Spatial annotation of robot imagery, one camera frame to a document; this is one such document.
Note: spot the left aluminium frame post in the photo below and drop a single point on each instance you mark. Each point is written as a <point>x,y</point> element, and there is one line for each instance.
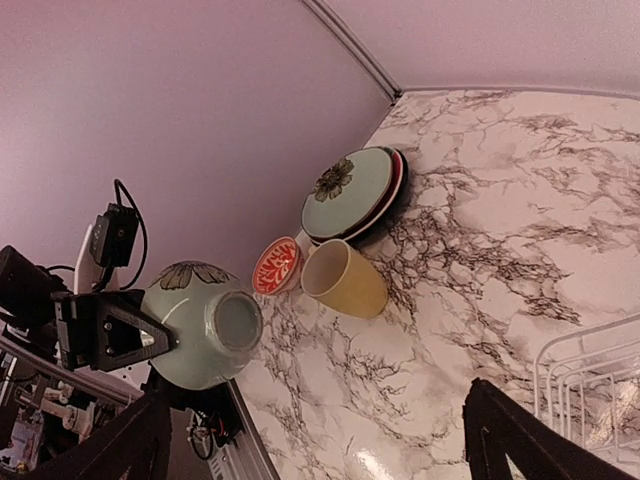
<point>355,47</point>

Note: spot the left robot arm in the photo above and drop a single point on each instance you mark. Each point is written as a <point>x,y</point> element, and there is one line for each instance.
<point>26,304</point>

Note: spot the front aluminium table rail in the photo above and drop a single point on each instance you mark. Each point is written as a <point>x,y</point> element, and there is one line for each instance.
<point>244,455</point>

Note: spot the white red patterned bowl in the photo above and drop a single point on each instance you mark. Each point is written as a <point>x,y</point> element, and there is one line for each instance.
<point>279,267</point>

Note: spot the yellow mug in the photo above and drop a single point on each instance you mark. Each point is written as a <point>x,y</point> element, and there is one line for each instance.
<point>339,277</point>

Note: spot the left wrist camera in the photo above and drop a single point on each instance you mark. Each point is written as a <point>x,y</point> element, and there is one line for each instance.
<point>106,247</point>

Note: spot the white wire dish rack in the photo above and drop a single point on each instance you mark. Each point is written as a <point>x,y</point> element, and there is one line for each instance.
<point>586,389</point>

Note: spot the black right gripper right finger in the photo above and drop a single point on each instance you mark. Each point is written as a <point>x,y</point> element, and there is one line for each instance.
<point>498,431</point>

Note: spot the red teal floral plate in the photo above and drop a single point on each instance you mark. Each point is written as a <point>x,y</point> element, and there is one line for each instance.
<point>399,170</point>

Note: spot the pale green bowl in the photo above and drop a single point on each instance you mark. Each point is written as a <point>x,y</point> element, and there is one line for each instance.
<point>216,322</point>

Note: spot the black rimmed beige plate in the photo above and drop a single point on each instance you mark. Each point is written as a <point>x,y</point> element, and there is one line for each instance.
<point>389,212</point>

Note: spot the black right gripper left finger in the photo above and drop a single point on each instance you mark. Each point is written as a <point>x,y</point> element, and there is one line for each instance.
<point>135,445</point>

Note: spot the pale green flower plate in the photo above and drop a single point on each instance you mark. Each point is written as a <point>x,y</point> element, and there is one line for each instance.
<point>347,192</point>

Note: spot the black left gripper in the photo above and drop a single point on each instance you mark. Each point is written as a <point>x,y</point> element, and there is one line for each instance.
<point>109,330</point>

